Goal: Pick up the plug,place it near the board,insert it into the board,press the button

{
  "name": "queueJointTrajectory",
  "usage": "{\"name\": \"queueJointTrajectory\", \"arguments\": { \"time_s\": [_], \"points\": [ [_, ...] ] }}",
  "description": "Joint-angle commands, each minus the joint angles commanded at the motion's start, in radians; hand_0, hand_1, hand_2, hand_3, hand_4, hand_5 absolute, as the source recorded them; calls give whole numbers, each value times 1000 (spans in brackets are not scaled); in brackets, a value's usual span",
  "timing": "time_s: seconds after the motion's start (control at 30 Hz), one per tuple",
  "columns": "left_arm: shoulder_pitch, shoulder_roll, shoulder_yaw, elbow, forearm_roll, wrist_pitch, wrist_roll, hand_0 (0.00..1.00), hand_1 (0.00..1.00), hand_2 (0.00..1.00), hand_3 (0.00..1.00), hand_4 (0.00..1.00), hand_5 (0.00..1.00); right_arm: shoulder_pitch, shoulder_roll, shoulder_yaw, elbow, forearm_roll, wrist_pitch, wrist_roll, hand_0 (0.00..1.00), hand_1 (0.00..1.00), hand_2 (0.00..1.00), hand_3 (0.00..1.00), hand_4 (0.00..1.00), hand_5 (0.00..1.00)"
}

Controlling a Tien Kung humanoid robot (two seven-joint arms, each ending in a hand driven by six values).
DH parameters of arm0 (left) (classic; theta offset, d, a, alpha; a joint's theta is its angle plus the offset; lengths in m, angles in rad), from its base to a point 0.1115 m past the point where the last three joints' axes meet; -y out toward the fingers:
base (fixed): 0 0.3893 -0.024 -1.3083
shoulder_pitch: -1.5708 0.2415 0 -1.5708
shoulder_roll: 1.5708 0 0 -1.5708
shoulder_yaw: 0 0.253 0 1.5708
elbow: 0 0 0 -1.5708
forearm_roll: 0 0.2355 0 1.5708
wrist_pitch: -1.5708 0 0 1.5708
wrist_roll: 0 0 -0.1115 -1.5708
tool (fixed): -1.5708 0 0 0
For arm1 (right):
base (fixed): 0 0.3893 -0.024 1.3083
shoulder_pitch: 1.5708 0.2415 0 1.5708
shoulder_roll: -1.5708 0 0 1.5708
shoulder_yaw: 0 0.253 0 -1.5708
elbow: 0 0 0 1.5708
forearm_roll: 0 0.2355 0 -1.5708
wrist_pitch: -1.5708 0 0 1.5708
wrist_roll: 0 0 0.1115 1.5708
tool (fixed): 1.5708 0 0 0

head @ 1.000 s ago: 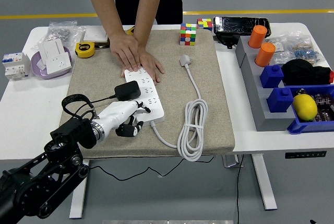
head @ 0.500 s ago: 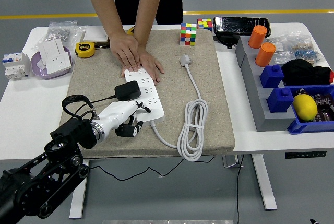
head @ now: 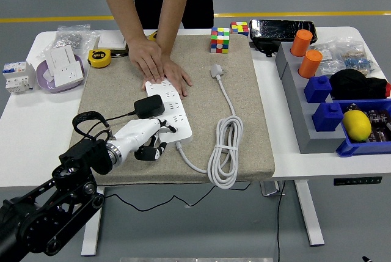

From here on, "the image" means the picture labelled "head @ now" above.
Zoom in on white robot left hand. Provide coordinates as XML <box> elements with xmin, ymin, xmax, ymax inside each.
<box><xmin>113</xmin><ymin>117</ymin><xmax>178</xmax><ymax>162</ymax></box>

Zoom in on person's left hand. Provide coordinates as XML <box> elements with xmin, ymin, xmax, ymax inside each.
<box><xmin>142</xmin><ymin>54</ymin><xmax>194</xmax><ymax>100</ymax></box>

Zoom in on person's right hand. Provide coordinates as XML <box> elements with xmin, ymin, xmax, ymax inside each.
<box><xmin>128</xmin><ymin>35</ymin><xmax>167</xmax><ymax>85</ymax></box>

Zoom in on black plug adapter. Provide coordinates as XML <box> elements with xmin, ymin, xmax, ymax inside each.
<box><xmin>133</xmin><ymin>94</ymin><xmax>165</xmax><ymax>119</ymax></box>

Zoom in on white power strip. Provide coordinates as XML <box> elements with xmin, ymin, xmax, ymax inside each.
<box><xmin>145</xmin><ymin>81</ymin><xmax>194</xmax><ymax>147</ymax></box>

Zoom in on thin black adapter cord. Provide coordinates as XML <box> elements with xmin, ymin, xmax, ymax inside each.
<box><xmin>102</xmin><ymin>109</ymin><xmax>254</xmax><ymax>213</ymax></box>

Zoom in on yellow tape measure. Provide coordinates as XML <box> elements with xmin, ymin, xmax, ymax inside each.
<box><xmin>87</xmin><ymin>48</ymin><xmax>112</xmax><ymax>69</ymax></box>

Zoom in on large colourful puzzle cube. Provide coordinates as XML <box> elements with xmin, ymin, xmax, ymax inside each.
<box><xmin>210</xmin><ymin>26</ymin><xmax>231</xmax><ymax>54</ymax></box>

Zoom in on beige fabric mat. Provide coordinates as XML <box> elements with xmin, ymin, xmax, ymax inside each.
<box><xmin>69</xmin><ymin>34</ymin><xmax>276</xmax><ymax>187</ymax></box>

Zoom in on white table leg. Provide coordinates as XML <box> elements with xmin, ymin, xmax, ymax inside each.
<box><xmin>81</xmin><ymin>186</ymin><xmax>106</xmax><ymax>257</ymax></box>
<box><xmin>294</xmin><ymin>180</ymin><xmax>324</xmax><ymax>247</ymax></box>

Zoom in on clear bag of screws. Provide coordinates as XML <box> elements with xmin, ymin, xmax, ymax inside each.
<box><xmin>56</xmin><ymin>24</ymin><xmax>101</xmax><ymax>51</ymax></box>

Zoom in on small colourful puzzle cube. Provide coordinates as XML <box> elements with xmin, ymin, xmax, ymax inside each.
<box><xmin>230</xmin><ymin>21</ymin><xmax>250</xmax><ymax>37</ymax></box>

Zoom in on black table control panel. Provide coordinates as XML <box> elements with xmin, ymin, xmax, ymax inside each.
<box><xmin>333</xmin><ymin>176</ymin><xmax>383</xmax><ymax>186</ymax></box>

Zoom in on black device stand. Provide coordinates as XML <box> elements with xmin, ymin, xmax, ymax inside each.
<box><xmin>250</xmin><ymin>39</ymin><xmax>280</xmax><ymax>58</ymax></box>

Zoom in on purple shallow bowl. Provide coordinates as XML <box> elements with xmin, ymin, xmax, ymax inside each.
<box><xmin>35</xmin><ymin>54</ymin><xmax>86</xmax><ymax>94</ymax></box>

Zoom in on blue plastic bin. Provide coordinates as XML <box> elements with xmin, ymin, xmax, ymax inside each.
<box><xmin>335</xmin><ymin>98</ymin><xmax>391</xmax><ymax>158</ymax></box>

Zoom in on black glossy wrapped device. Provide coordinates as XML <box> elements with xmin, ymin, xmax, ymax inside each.
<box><xmin>249</xmin><ymin>19</ymin><xmax>318</xmax><ymax>45</ymax></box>

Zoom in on orange plastic cylinder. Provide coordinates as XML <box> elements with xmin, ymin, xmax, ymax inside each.
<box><xmin>298</xmin><ymin>49</ymin><xmax>324</xmax><ymax>79</ymax></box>
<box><xmin>290</xmin><ymin>29</ymin><xmax>314</xmax><ymax>57</ymax></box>

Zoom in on white circuit breaker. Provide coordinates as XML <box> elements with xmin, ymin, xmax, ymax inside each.
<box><xmin>2</xmin><ymin>61</ymin><xmax>37</xmax><ymax>95</ymax></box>

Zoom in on yellow lemon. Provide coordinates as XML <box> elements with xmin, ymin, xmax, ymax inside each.
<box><xmin>342</xmin><ymin>109</ymin><xmax>373</xmax><ymax>143</ymax></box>

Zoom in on dark packaged parts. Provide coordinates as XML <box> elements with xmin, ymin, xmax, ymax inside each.
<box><xmin>365</xmin><ymin>108</ymin><xmax>391</xmax><ymax>144</ymax></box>

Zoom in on grey stepped peg base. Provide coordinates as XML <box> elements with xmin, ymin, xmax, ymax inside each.
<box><xmin>276</xmin><ymin>41</ymin><xmax>348</xmax><ymax>155</ymax></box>

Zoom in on blue plastic block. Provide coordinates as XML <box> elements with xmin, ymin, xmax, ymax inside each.
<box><xmin>304</xmin><ymin>75</ymin><xmax>333</xmax><ymax>104</ymax></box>
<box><xmin>311</xmin><ymin>102</ymin><xmax>345</xmax><ymax>133</ymax></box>

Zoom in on clear bag of small parts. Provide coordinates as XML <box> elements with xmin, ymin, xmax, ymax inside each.
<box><xmin>311</xmin><ymin>42</ymin><xmax>340</xmax><ymax>76</ymax></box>

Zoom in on black cloth bundle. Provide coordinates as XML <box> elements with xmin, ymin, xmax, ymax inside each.
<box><xmin>329</xmin><ymin>69</ymin><xmax>391</xmax><ymax>100</ymax></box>

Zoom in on clear bag of resistors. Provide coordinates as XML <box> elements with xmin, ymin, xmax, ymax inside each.
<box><xmin>337</xmin><ymin>37</ymin><xmax>381</xmax><ymax>78</ymax></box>

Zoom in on white power cord with plug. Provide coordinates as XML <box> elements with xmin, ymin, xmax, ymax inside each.
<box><xmin>175</xmin><ymin>63</ymin><xmax>244</xmax><ymax>189</ymax></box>

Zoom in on white wall socket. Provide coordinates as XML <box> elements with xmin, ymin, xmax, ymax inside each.
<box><xmin>50</xmin><ymin>62</ymin><xmax>85</xmax><ymax>88</ymax></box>

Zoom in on white switch plate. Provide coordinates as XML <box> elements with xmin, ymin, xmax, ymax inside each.
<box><xmin>44</xmin><ymin>44</ymin><xmax>77</xmax><ymax>76</ymax></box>

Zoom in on black hanging cable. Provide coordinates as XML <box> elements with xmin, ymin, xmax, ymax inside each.
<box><xmin>276</xmin><ymin>181</ymin><xmax>287</xmax><ymax>262</ymax></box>

